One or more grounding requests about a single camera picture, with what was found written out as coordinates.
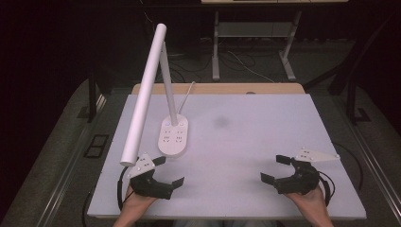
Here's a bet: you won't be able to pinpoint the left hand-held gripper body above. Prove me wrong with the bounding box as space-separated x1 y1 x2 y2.
127 152 175 201

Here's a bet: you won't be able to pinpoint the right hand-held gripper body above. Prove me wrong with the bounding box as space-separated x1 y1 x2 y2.
273 147 341 196

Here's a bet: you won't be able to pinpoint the white desk lamp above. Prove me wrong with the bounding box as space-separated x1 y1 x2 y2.
119 23 189 167

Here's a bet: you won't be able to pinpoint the person's left hand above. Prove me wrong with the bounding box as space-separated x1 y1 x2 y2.
118 184 158 218

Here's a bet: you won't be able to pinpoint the person's right hand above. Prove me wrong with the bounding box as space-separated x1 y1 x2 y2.
285 184 331 218

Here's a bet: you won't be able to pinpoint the white table mat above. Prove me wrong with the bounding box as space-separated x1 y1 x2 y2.
87 93 368 221

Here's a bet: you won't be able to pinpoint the black metal stand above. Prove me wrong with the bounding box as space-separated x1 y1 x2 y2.
345 78 372 125
87 71 99 124

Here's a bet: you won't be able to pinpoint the wooden table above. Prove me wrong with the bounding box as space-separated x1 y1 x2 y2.
131 82 306 96

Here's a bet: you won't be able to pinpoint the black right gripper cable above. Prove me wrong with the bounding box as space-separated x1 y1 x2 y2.
317 170 337 207

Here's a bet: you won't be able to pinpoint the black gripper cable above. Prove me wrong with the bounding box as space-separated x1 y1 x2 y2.
116 166 131 211
317 170 337 207

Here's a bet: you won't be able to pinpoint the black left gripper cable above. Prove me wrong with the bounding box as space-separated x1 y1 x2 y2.
116 166 131 211

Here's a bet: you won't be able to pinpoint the thin black floor cable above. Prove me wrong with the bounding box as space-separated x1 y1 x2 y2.
333 143 364 191

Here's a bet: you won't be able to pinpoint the black floor socket frame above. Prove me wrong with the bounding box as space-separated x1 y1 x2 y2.
83 133 110 159

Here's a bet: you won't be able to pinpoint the white lamp cable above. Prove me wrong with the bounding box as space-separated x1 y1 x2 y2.
176 80 197 115

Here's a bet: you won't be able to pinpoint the white floor cable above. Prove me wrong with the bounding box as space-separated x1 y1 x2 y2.
226 49 276 84

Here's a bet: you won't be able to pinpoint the black floor cables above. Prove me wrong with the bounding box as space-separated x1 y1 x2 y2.
166 52 213 83

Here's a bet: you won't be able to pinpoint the grey metal desk frame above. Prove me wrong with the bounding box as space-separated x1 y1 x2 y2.
211 10 303 82

